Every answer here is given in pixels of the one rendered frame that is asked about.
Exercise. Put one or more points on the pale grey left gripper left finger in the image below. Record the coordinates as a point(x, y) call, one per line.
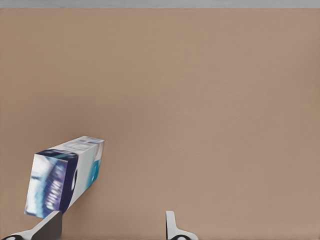
point(47, 228)

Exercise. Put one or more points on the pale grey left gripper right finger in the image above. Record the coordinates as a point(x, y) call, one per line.
point(171, 227)

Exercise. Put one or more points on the blue and white printed box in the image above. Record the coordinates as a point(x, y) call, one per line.
point(65, 175)

